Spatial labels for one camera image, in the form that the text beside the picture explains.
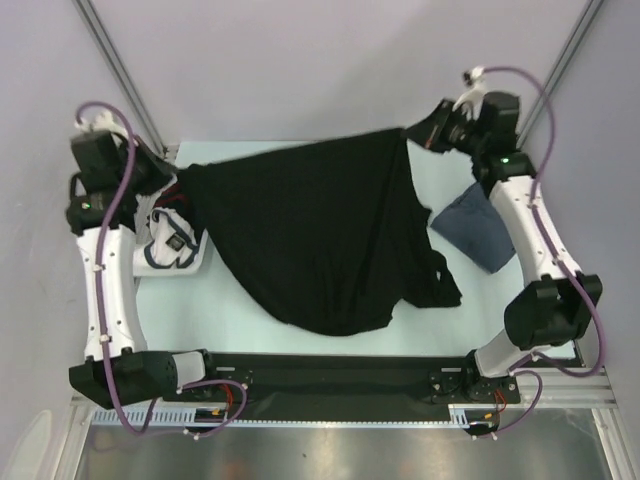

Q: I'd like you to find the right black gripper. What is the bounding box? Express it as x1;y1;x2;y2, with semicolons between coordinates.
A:
401;98;488;158

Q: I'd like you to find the blue printed tank top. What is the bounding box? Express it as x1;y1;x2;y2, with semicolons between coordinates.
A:
431;183;515;274

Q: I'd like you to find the black tank top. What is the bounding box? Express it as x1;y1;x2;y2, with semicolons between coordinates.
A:
178;128;462;336

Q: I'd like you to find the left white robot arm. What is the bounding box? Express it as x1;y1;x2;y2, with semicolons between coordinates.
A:
65;129;221;409

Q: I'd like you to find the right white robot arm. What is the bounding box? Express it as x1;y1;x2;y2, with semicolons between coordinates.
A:
406;91;603;402

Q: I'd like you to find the dark navy red garment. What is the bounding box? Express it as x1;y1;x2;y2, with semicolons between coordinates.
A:
140;182;191;212

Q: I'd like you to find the white plastic laundry basket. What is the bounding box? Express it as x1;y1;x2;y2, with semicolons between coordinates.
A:
133;183;208;277

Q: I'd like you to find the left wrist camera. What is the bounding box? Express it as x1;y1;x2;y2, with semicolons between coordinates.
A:
74;110;128;138

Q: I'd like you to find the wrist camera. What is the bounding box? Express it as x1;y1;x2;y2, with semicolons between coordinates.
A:
453;66;487;119
74;110;128;138

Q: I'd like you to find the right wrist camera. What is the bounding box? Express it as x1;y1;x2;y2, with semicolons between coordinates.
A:
453;66;487;119

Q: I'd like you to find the left aluminium frame post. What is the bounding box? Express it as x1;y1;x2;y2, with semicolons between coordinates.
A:
71;0;167;154

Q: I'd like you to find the aluminium frame post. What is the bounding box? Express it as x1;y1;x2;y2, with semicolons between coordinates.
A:
518;0;607;147
71;0;167;154

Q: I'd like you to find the right aluminium frame post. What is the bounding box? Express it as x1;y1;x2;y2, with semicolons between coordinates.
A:
518;0;607;147

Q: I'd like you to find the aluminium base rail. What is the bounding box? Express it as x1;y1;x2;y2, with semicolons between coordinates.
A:
69;364;616;407

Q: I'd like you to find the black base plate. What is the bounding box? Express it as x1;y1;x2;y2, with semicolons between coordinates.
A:
159;351;584;424

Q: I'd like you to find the slotted cable duct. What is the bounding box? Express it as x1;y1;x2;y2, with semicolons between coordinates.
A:
92;403;501;429

